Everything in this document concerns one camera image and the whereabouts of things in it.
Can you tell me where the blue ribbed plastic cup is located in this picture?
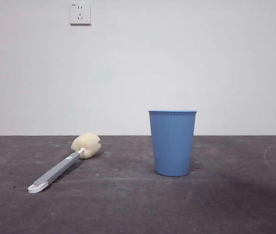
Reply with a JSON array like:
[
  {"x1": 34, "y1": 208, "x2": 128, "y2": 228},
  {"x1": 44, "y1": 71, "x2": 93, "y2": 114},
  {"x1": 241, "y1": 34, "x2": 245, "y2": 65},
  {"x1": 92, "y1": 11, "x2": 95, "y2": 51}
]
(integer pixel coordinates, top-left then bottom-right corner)
[{"x1": 148, "y1": 110, "x2": 197, "y2": 177}]

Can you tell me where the grey-handled sponge cup brush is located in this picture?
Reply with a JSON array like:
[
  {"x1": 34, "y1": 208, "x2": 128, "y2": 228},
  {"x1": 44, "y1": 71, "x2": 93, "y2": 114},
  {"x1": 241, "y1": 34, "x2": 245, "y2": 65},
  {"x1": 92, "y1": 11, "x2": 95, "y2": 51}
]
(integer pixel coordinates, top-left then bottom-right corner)
[{"x1": 27, "y1": 132, "x2": 102, "y2": 195}]

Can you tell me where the white wall socket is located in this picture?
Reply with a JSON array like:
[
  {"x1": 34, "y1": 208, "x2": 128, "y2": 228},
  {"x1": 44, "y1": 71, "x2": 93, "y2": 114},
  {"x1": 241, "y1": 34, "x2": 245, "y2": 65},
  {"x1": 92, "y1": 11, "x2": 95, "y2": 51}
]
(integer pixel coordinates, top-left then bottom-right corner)
[{"x1": 70, "y1": 2, "x2": 92, "y2": 25}]

